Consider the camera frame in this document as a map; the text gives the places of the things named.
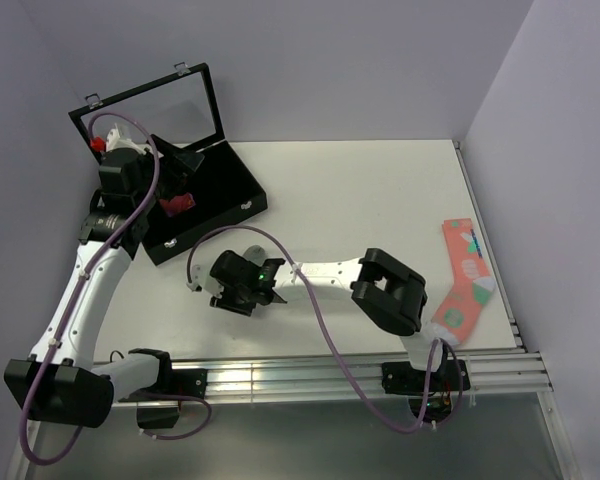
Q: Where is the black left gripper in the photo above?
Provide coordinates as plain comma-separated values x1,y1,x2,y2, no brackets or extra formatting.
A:
133,135,203,213

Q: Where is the maroon sock with orange cuff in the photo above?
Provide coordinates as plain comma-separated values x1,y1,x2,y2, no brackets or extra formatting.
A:
159,192,196,218

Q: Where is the black display case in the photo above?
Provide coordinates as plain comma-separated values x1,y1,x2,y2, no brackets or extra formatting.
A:
69,63,268,265

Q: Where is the grey-green ankle sock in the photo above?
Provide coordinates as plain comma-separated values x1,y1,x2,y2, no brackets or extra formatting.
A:
243,245,266,265

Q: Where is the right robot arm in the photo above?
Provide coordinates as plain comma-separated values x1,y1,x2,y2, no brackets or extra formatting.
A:
200,246,448,390

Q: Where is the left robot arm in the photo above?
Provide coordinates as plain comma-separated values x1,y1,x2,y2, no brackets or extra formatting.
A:
4,130,206,428

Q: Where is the pink patterned sock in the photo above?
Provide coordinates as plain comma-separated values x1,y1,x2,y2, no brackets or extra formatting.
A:
431,218,496,347

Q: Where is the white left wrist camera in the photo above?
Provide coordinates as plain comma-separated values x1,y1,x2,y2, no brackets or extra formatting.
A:
89,124,145,154

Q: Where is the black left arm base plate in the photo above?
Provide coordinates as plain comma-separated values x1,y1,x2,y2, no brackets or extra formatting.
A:
125,368,208,401

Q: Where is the aluminium frame rail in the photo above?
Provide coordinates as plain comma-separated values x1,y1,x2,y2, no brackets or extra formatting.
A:
174,352,553,405

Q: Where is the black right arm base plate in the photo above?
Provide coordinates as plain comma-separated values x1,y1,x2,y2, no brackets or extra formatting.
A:
381,358,471,396

